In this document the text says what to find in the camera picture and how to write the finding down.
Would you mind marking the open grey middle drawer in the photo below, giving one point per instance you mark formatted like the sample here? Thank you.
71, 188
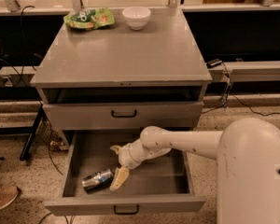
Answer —
161, 185

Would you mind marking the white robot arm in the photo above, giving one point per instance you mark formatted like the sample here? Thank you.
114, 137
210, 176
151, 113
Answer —
247, 153

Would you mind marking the white bowl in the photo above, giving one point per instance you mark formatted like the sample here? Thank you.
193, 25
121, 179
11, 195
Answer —
136, 17

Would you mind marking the green chip bag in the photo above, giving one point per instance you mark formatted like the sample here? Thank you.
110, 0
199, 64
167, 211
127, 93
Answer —
90, 19

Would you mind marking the black drawer handle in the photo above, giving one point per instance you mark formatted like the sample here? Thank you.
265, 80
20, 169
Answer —
126, 210
123, 114

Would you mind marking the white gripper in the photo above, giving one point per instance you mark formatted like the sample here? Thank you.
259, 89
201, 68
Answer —
126, 157

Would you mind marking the silver blue redbull can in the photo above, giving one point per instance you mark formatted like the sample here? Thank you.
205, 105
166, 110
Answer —
97, 179

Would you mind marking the black drawer handle top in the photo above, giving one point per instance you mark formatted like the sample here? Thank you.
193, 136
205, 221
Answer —
123, 114

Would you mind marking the small black device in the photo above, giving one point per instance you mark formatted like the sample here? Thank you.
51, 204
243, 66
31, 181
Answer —
213, 63

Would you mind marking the grey drawer cabinet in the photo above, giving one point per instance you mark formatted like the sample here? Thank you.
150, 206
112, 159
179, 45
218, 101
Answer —
160, 63

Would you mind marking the closed grey top drawer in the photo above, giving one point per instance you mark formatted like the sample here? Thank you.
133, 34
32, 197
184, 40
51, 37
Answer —
98, 116

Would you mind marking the black drawer handle middle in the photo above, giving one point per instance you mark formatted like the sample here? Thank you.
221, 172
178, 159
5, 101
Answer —
126, 210

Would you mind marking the black table leg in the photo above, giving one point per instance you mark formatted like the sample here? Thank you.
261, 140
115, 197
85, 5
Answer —
25, 155

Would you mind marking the tan shoe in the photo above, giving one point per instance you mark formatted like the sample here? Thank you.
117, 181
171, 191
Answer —
8, 195

